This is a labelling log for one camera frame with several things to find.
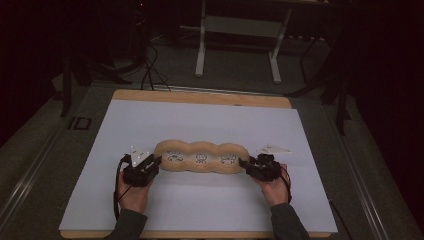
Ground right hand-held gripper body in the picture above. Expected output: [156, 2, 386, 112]
[253, 143, 292, 183]

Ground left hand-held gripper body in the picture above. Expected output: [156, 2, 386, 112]
[122, 145, 160, 188]

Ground wooden triple round photo frame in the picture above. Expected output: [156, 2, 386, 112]
[153, 138, 251, 175]

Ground person's left hand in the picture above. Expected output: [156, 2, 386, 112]
[116, 179, 155, 215]

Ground person's right hand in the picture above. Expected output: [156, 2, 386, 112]
[253, 163, 292, 208]

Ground white table mat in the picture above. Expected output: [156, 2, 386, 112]
[58, 99, 339, 234]

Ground black stand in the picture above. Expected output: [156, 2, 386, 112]
[283, 31, 354, 137]
[59, 54, 134, 118]

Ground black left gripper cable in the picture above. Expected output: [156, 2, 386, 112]
[113, 153, 133, 222]

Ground black floor cables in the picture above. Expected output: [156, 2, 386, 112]
[139, 41, 173, 93]

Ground metal floor rail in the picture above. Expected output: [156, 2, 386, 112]
[320, 98, 393, 240]
[0, 119, 69, 233]

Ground white metal desk frame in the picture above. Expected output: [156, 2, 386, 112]
[194, 0, 295, 85]

